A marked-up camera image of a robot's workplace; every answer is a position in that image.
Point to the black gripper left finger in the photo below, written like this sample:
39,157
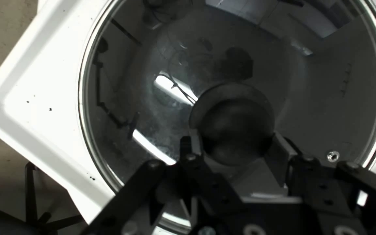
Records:
139,191

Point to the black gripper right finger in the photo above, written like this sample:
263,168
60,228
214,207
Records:
344,197

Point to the glass lid with black knob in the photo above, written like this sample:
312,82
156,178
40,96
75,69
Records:
318,87

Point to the black cooking pot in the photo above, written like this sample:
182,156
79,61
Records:
122,66

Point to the black office chair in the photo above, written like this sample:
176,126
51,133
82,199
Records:
31,197

